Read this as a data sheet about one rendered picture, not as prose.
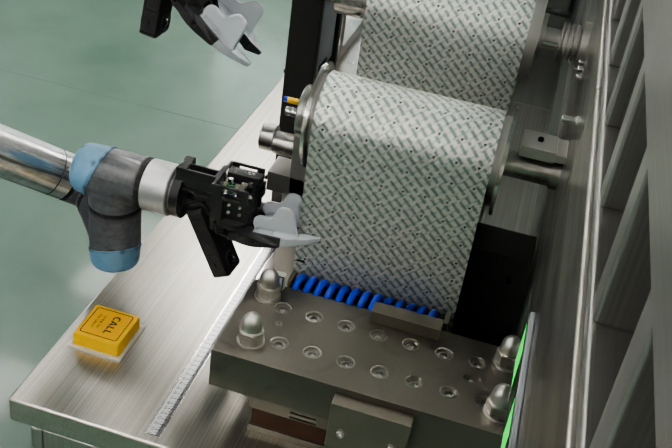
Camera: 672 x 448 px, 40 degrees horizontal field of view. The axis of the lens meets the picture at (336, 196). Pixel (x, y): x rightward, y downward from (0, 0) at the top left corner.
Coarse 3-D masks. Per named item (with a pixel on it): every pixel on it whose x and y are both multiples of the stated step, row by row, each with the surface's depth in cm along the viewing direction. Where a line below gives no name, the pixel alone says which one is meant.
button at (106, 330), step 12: (96, 312) 133; (108, 312) 134; (120, 312) 134; (84, 324) 131; (96, 324) 131; (108, 324) 131; (120, 324) 132; (132, 324) 132; (84, 336) 129; (96, 336) 129; (108, 336) 129; (120, 336) 130; (132, 336) 133; (96, 348) 129; (108, 348) 129; (120, 348) 129
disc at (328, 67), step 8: (328, 64) 121; (320, 72) 118; (328, 72) 122; (320, 80) 119; (312, 88) 117; (312, 96) 117; (312, 104) 118; (304, 120) 117; (304, 128) 117; (304, 136) 118; (304, 144) 119; (304, 152) 120; (304, 160) 121
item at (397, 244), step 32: (320, 192) 122; (352, 192) 121; (384, 192) 120; (320, 224) 125; (352, 224) 123; (384, 224) 122; (416, 224) 121; (448, 224) 119; (320, 256) 127; (352, 256) 126; (384, 256) 124; (416, 256) 123; (448, 256) 122; (352, 288) 129; (384, 288) 127; (416, 288) 126; (448, 288) 124
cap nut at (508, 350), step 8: (512, 336) 117; (504, 344) 117; (512, 344) 116; (496, 352) 119; (504, 352) 117; (512, 352) 116; (496, 360) 119; (504, 360) 117; (512, 360) 117; (504, 368) 118; (512, 368) 118
